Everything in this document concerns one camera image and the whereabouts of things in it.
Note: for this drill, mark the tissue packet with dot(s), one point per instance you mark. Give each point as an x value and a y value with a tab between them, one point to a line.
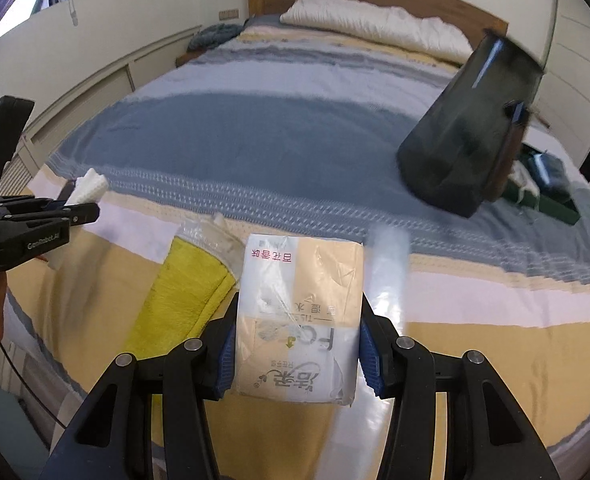
300	310

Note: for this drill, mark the yellow towel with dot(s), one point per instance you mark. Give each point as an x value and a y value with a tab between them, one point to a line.
180	300

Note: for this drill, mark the white louvered wall cabinet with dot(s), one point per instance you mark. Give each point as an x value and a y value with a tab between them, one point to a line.
125	70

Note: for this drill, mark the dark blue-green cloth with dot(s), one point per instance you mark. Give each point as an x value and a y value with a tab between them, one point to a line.
550	175

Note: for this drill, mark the white louvered wardrobe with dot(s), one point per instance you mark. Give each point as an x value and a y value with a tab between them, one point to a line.
575	60

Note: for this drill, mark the green tray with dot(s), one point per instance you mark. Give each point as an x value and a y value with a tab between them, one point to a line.
557	214

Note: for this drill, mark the white cloth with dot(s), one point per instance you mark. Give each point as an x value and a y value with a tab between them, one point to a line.
91	185

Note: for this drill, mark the teal crumpled cloth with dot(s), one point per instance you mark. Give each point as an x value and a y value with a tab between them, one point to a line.
215	35

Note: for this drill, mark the dark grey water jug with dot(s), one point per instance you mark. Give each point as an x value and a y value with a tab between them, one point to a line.
465	130

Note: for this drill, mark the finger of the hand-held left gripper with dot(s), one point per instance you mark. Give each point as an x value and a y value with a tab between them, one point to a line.
30	203
82	212

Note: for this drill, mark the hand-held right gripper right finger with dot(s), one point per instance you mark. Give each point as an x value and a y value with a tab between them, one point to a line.
370	355

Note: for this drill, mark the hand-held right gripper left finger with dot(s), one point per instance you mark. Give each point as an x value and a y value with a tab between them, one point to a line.
226	350

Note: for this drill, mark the wall switch plate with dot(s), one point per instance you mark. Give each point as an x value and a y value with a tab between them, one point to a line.
228	14

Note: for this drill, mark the grey pillow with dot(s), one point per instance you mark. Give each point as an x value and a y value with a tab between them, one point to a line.
262	21

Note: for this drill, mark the white pillow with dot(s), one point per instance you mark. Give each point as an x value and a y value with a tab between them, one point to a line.
375	22

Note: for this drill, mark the wooden nightstand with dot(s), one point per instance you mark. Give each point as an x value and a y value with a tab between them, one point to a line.
190	56

